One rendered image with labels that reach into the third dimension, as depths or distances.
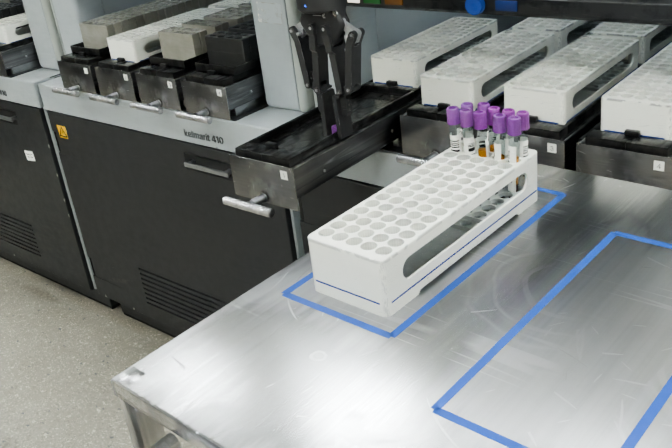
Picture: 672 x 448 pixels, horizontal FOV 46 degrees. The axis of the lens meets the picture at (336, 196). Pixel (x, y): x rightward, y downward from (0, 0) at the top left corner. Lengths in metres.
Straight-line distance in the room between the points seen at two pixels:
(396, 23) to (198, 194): 0.59
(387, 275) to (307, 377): 0.12
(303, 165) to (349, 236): 0.40
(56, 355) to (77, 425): 0.34
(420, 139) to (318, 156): 0.20
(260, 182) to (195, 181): 0.58
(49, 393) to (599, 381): 1.75
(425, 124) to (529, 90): 0.18
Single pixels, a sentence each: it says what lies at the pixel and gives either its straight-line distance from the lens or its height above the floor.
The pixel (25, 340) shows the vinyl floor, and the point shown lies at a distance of 2.51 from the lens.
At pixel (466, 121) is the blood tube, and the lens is 0.94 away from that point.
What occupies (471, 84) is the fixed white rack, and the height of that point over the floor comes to 0.86.
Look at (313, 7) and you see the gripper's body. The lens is 1.17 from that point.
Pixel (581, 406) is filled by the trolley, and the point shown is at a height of 0.82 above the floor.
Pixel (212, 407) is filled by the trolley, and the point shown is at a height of 0.82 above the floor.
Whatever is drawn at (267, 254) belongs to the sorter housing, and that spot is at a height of 0.44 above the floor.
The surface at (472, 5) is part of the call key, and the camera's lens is 1.25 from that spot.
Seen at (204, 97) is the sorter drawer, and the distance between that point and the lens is 1.65.
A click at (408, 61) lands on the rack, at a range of 1.41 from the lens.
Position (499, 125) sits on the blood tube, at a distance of 0.92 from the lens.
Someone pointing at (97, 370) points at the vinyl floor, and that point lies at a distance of 2.28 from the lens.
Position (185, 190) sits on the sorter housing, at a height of 0.54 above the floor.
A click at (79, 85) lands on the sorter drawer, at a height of 0.75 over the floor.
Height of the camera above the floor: 1.26
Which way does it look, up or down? 25 degrees down
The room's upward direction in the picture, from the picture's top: 7 degrees counter-clockwise
